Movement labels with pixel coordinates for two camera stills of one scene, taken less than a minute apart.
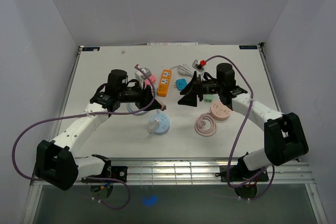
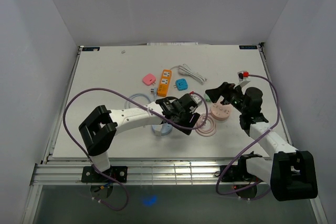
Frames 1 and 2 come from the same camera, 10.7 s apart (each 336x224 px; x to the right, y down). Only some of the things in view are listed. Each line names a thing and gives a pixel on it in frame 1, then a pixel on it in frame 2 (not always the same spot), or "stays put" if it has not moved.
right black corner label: x=248 y=47 stays put
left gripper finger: x=146 y=94 -> x=192 y=121
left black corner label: x=93 y=49 stays put
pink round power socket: x=219 y=112 stays put
